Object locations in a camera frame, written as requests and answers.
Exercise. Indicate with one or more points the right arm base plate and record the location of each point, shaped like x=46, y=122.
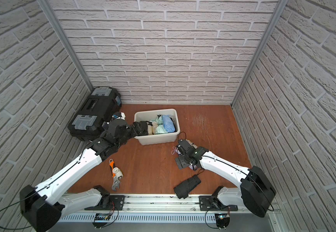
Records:
x=212, y=204

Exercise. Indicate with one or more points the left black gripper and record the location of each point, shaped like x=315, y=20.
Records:
x=137, y=128

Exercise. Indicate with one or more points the lilac umbrella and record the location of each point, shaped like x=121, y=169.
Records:
x=177, y=150

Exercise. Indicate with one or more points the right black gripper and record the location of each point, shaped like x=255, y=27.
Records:
x=180, y=162

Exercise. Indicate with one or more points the light blue umbrella front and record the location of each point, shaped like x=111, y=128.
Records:
x=168, y=124

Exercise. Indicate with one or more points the white plastic storage box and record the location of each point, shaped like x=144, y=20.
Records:
x=160, y=138

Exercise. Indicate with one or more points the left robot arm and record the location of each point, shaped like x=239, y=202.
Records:
x=44, y=204

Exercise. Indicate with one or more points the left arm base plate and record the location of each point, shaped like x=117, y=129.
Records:
x=112, y=202

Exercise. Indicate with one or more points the aluminium front rail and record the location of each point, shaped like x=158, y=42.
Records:
x=134, y=203

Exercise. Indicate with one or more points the mint green umbrella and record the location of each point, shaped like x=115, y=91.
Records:
x=158, y=126

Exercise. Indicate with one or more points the orange handled adjustable wrench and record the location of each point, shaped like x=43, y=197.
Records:
x=116, y=181

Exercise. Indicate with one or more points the beige umbrella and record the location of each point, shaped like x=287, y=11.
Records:
x=192, y=144
x=152, y=127

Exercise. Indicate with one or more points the black plastic toolbox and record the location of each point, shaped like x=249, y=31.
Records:
x=98, y=108

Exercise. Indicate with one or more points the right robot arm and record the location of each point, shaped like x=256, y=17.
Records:
x=254, y=190

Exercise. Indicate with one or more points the left controller board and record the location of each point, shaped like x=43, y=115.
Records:
x=102, y=220

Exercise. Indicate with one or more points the right controller board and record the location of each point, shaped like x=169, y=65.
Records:
x=222, y=220

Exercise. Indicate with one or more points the controller board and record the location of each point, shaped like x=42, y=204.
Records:
x=222, y=220
x=102, y=220

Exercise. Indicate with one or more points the white pipe fitting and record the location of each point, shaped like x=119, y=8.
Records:
x=117, y=173

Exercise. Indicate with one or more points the black umbrella front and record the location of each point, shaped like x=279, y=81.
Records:
x=183, y=189

